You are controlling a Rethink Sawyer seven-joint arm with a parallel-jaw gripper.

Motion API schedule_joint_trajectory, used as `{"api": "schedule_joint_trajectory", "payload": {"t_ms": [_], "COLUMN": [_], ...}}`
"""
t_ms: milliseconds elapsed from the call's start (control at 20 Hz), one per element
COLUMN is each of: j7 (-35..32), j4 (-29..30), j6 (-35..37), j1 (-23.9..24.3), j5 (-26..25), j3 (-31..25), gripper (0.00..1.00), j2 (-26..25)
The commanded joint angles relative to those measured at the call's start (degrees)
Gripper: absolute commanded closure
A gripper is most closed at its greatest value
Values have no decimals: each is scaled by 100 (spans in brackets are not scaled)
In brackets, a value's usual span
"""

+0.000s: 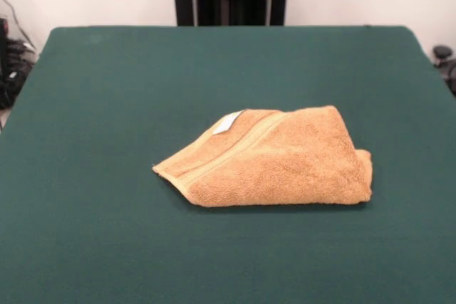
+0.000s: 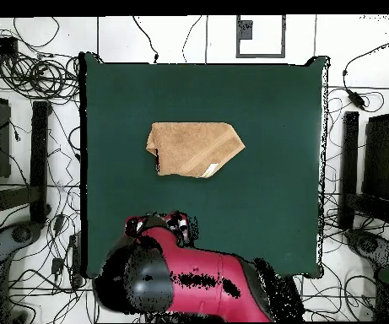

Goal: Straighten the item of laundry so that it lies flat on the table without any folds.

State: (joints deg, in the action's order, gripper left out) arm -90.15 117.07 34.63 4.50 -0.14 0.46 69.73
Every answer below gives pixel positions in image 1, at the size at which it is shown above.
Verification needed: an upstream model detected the tan terry towel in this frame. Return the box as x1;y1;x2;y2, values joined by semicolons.
152;105;373;209

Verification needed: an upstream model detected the dark green table cloth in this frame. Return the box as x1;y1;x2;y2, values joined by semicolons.
0;25;456;304

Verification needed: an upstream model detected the black upright box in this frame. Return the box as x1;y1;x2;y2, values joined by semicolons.
0;17;9;79

